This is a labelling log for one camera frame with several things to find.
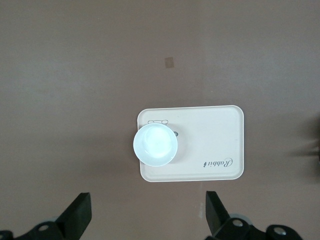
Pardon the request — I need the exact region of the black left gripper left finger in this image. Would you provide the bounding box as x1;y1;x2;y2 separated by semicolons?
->
0;192;93;240

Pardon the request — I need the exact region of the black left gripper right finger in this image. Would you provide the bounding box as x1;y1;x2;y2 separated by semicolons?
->
204;190;304;240

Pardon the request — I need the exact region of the beige rectangular tray with print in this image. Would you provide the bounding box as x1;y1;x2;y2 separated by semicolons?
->
137;104;245;183

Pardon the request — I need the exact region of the white round bowl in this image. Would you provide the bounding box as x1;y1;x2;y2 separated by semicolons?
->
132;123;179;168

